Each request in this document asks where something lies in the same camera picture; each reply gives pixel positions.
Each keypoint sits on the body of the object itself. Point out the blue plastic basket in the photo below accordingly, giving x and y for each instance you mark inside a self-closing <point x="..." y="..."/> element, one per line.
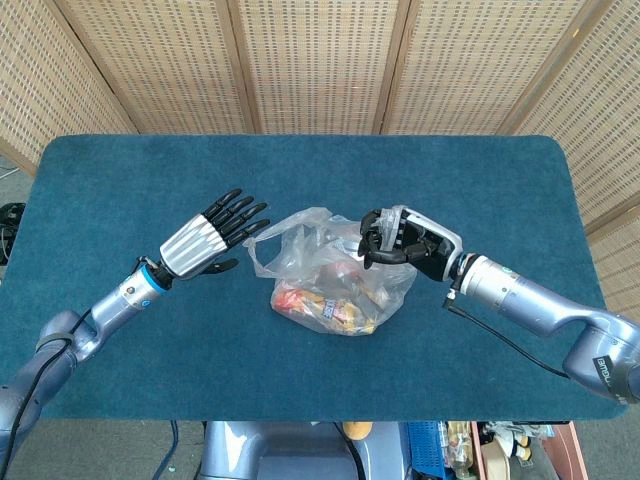
<point x="425" y="442"/>

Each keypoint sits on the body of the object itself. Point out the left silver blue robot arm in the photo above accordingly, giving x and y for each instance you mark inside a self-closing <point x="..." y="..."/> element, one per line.
<point x="65" y="345"/>

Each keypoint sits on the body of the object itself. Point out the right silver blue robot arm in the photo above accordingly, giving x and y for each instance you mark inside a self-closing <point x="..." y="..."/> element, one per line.
<point x="540" y="305"/>

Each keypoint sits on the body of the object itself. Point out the woven rattan folding screen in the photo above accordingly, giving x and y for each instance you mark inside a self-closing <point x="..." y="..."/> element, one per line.
<point x="320" y="65"/>

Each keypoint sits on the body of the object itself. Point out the teal blue table cloth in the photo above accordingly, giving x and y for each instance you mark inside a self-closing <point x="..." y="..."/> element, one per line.
<point x="150" y="360"/>

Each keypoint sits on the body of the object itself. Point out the silver blue robot base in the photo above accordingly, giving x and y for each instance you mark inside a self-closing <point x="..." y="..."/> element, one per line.
<point x="280" y="450"/>

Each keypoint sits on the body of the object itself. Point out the black equipment on floor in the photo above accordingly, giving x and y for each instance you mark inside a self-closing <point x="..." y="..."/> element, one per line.
<point x="10" y="220"/>

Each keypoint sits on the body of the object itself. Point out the red yellow snack packet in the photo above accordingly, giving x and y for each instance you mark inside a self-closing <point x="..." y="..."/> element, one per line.
<point x="300" y="300"/>

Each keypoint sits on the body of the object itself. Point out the clear plastic shopping bag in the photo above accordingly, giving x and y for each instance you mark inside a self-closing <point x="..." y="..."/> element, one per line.
<point x="300" y="240"/>

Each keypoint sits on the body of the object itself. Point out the yellow round object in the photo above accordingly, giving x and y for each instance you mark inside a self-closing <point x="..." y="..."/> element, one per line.
<point x="357" y="430"/>

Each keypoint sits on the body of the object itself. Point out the pink storage box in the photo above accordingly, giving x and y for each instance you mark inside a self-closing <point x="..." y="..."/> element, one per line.
<point x="565" y="455"/>

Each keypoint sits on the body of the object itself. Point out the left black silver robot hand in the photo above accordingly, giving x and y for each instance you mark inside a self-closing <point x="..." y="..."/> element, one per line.
<point x="192" y="245"/>

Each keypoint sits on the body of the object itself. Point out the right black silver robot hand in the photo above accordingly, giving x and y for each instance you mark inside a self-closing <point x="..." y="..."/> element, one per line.
<point x="430" y="245"/>

